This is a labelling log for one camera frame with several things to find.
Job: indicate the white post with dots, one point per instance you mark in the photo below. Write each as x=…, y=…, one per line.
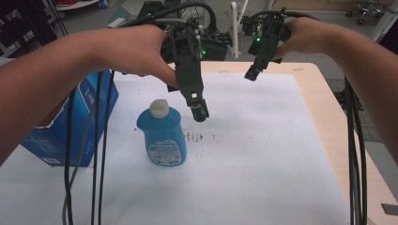
x=385, y=23

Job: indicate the person's left hand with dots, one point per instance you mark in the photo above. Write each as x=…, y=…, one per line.
x=131, y=50

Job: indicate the white metal stand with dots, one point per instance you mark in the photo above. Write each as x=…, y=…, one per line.
x=234, y=28

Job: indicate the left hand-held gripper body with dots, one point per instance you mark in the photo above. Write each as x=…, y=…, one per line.
x=189, y=75

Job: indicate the black device green light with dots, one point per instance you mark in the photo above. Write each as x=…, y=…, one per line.
x=216, y=47

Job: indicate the white table mat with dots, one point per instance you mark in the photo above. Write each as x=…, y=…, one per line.
x=250, y=156

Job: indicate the person's right hand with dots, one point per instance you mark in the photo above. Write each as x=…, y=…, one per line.
x=306, y=36

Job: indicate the blue detergent bottle white cap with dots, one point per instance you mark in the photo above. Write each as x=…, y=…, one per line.
x=164, y=137

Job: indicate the blue cardboard box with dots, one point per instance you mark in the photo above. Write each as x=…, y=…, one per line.
x=51, y=137

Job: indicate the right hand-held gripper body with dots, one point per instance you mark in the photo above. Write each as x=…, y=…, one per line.
x=267, y=40

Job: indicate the dark flat patch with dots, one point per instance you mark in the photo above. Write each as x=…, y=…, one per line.
x=390, y=208

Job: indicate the dark shelf rack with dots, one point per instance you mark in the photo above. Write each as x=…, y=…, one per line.
x=22, y=25

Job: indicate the office chair wheel base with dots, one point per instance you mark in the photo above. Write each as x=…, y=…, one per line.
x=364, y=9

